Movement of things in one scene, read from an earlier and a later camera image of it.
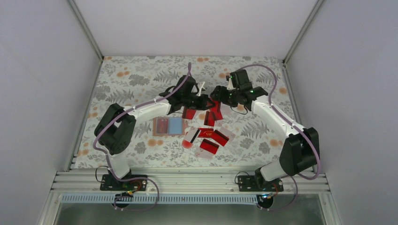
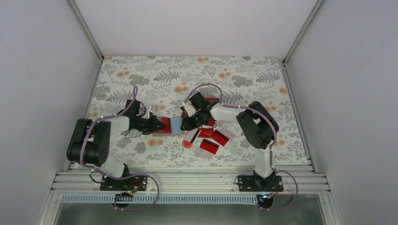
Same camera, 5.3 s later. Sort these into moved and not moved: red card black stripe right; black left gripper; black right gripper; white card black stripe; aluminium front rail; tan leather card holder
Moved: black left gripper; black right gripper
Not moved: white card black stripe; tan leather card holder; aluminium front rail; red card black stripe right
